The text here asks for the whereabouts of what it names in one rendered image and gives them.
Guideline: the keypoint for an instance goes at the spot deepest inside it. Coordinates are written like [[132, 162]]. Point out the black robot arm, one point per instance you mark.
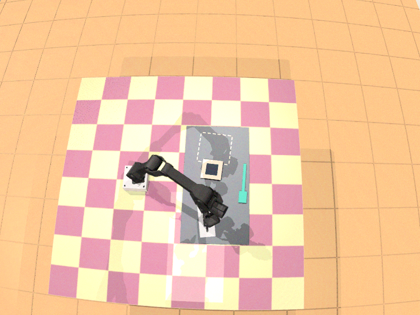
[[205, 196]]

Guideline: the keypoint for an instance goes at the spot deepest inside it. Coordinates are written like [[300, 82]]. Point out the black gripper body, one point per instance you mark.
[[211, 218]]

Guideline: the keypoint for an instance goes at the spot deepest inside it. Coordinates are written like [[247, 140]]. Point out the cream square tile with dark blue centre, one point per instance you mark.
[[211, 169]]

